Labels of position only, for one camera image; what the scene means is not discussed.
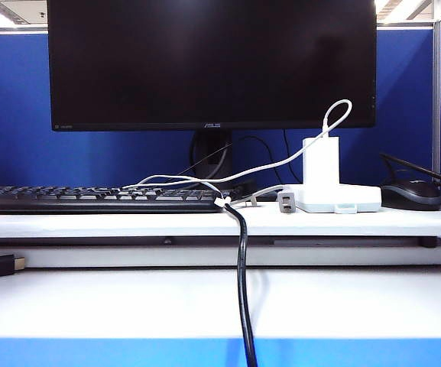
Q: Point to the white two-prong plug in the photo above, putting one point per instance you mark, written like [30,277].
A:
[280,200]

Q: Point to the black ASUS monitor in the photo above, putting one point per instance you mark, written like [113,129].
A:
[212,65]

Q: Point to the black desk foot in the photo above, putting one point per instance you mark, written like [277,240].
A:
[429,242]

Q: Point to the black computer mouse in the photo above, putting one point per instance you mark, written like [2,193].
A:
[411,197]

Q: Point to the white USB charger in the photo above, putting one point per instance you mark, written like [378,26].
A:
[320,160]

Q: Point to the white power strip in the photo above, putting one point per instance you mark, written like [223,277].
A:
[357,197]

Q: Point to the silver partition post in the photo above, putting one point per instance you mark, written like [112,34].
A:
[437,99]

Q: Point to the black Logitech keyboard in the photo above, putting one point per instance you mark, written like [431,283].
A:
[71,199]

